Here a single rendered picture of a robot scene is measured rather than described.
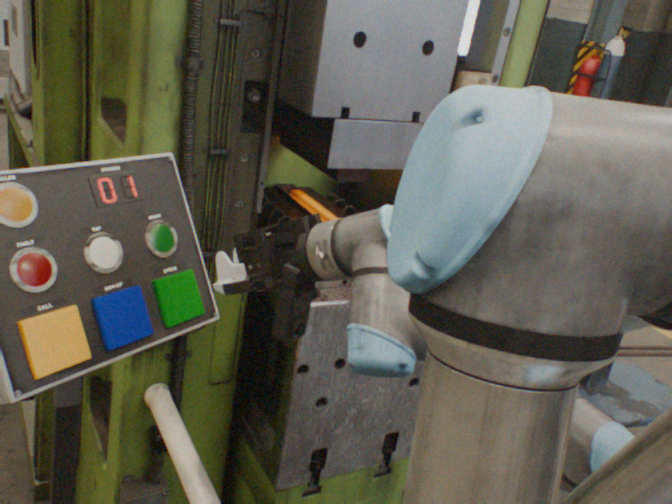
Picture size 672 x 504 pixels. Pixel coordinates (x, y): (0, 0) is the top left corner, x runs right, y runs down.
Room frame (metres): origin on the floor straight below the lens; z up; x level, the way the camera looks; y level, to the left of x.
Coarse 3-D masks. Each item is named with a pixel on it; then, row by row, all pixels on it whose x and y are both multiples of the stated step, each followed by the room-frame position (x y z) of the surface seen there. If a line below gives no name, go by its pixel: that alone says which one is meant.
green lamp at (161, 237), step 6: (156, 228) 0.94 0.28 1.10; (162, 228) 0.95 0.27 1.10; (168, 228) 0.96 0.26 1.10; (150, 234) 0.93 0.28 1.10; (156, 234) 0.94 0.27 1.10; (162, 234) 0.94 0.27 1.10; (168, 234) 0.95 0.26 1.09; (150, 240) 0.92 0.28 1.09; (156, 240) 0.93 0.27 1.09; (162, 240) 0.94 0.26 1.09; (168, 240) 0.95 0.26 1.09; (174, 240) 0.96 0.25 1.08; (156, 246) 0.93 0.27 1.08; (162, 246) 0.93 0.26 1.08; (168, 246) 0.94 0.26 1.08; (162, 252) 0.93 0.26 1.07
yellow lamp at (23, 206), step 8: (0, 192) 0.79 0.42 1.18; (8, 192) 0.80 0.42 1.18; (16, 192) 0.81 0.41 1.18; (24, 192) 0.81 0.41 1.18; (0, 200) 0.79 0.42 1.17; (8, 200) 0.79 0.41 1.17; (16, 200) 0.80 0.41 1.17; (24, 200) 0.81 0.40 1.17; (0, 208) 0.78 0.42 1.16; (8, 208) 0.79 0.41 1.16; (16, 208) 0.79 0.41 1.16; (24, 208) 0.80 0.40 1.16; (32, 208) 0.81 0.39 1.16; (8, 216) 0.78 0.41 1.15; (16, 216) 0.79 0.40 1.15; (24, 216) 0.80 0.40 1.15
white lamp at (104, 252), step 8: (96, 240) 0.86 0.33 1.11; (104, 240) 0.87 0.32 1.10; (112, 240) 0.88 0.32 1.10; (96, 248) 0.85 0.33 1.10; (104, 248) 0.86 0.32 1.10; (112, 248) 0.87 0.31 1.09; (96, 256) 0.84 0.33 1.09; (104, 256) 0.85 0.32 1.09; (112, 256) 0.86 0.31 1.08; (96, 264) 0.84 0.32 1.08; (104, 264) 0.85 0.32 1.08; (112, 264) 0.86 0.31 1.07
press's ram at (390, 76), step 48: (288, 0) 1.32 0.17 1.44; (336, 0) 1.20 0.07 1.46; (384, 0) 1.25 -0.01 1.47; (432, 0) 1.30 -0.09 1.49; (288, 48) 1.30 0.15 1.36; (336, 48) 1.21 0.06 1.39; (384, 48) 1.26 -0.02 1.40; (432, 48) 1.32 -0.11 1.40; (288, 96) 1.28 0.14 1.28; (336, 96) 1.22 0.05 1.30; (384, 96) 1.27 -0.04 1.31; (432, 96) 1.33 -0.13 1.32
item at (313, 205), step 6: (294, 192) 1.56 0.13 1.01; (300, 192) 1.56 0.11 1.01; (300, 198) 1.52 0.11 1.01; (306, 198) 1.52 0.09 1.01; (312, 198) 1.53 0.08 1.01; (306, 204) 1.49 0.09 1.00; (312, 204) 1.49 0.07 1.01; (318, 204) 1.49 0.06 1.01; (312, 210) 1.47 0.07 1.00; (318, 210) 1.45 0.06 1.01; (324, 210) 1.46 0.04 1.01; (324, 216) 1.42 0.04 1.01; (330, 216) 1.42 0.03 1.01
